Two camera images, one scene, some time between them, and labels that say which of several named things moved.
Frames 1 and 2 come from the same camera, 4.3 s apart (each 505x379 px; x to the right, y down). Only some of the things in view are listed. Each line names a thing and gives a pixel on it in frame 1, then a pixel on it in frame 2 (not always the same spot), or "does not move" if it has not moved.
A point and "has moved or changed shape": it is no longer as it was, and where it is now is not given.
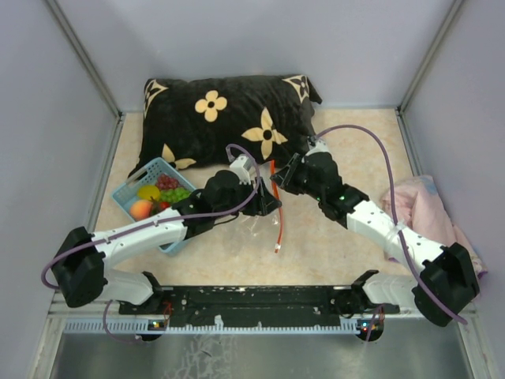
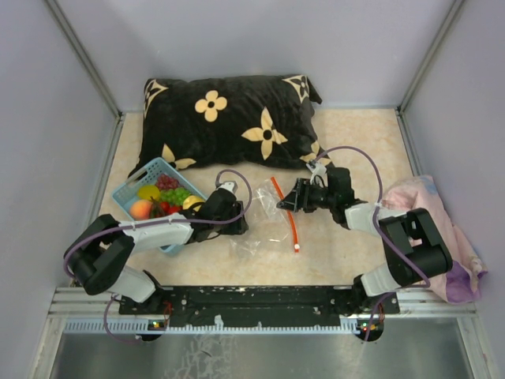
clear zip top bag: (267, 226) has moved or changed shape
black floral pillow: (205, 120) does not move
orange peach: (140, 210) does not move
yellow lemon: (146, 191) does not move
